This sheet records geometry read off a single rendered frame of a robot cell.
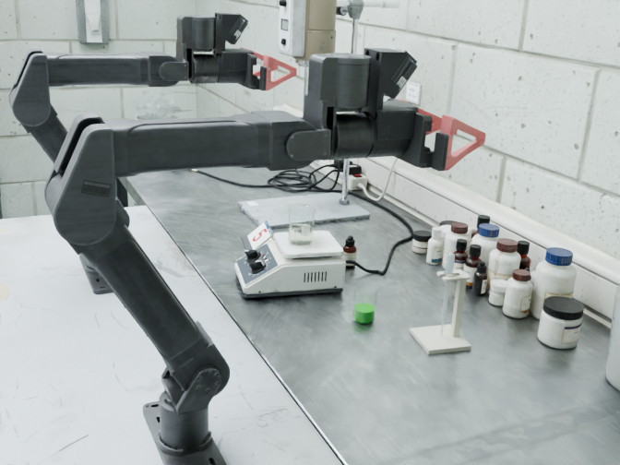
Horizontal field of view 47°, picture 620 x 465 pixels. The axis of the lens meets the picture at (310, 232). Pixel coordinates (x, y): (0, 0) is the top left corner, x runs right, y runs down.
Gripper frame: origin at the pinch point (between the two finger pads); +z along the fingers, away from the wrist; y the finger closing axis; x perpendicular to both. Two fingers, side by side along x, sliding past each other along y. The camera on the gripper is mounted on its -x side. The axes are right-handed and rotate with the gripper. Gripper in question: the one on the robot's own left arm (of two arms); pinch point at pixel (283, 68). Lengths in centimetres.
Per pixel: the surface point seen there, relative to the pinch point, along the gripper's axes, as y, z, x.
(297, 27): 19.1, 11.4, -6.7
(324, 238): -17.4, 3.1, 31.4
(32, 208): 225, -36, 99
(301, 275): -23.9, -4.7, 35.8
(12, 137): 225, -42, 63
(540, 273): -47, 33, 31
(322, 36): 17.8, 17.3, -4.9
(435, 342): -50, 9, 39
